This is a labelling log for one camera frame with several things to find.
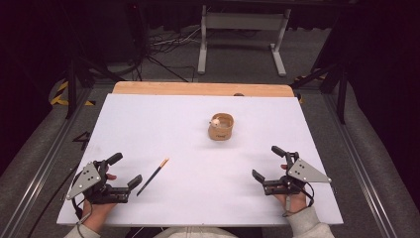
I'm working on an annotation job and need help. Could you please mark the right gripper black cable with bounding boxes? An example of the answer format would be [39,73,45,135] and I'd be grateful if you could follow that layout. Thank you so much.
[281,180,316,218]

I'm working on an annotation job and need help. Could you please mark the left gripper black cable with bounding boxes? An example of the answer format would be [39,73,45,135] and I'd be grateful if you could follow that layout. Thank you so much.
[70,172,94,238]

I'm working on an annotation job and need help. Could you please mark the white table mat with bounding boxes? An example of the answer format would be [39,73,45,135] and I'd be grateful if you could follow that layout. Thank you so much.
[56,93,345,228]

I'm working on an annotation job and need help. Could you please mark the person's right hand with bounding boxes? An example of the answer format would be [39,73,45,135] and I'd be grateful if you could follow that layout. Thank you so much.
[272,164,309,215]

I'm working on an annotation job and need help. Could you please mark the beige round basket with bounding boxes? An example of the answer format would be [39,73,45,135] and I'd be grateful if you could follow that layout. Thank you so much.
[207,112,235,142]

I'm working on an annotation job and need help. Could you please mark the dark pencil with orange tip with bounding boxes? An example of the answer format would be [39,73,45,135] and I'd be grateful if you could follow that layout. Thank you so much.
[136,158,170,197]

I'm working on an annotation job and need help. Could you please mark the bundle of floor cables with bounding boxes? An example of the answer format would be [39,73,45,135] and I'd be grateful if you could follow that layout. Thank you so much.
[145,26,203,56]

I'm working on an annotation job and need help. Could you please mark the person's light clothing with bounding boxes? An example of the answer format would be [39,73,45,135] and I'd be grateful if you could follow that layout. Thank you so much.
[160,225,240,238]

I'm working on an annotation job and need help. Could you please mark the black tripod stand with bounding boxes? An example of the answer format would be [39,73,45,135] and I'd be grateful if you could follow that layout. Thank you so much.
[58,0,192,121]

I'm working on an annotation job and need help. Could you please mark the person's left hand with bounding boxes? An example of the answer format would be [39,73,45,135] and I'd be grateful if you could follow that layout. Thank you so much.
[81,173,119,233]

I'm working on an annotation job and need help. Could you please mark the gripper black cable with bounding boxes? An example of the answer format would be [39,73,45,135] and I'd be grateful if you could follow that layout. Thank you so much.
[70,172,94,238]
[281,180,316,218]

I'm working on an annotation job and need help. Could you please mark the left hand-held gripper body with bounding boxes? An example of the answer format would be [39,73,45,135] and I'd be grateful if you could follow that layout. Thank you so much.
[65,160,132,205]

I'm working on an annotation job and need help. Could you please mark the black triangular bracket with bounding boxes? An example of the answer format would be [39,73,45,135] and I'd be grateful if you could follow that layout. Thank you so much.
[71,131,91,152]

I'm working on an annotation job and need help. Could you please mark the black metal stand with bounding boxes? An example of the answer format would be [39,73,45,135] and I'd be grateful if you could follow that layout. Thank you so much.
[289,61,350,126]

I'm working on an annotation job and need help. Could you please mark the yellow black floor tape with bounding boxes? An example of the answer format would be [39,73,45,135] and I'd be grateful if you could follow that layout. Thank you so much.
[49,80,97,108]

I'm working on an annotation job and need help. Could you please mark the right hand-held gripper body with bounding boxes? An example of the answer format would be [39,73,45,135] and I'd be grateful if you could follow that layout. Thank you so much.
[262,151,333,196]

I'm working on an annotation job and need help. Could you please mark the white metal stand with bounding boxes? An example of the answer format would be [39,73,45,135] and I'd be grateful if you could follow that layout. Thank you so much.
[196,4,292,78]

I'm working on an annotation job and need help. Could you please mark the aluminium rail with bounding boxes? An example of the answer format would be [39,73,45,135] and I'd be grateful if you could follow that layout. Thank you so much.
[320,92,398,238]
[0,86,97,238]

